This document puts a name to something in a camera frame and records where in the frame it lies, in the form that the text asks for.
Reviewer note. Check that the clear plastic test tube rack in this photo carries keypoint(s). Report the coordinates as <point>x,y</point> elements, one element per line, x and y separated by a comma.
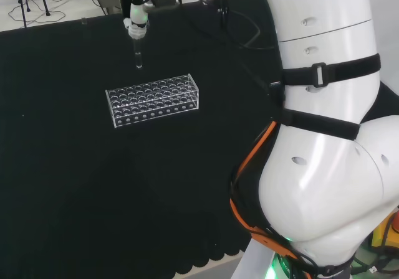
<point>152,101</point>

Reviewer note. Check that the yellow stop button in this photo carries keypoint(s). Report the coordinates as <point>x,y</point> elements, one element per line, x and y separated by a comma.
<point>385,229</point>

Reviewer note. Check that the clear glass test tube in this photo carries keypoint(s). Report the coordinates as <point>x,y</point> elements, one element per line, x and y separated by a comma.
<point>138,56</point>

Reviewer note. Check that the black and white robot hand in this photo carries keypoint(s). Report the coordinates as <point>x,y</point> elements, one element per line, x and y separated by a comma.
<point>137,14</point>

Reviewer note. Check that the black bench cloth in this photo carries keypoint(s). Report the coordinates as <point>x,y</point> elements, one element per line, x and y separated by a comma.
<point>93,173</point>

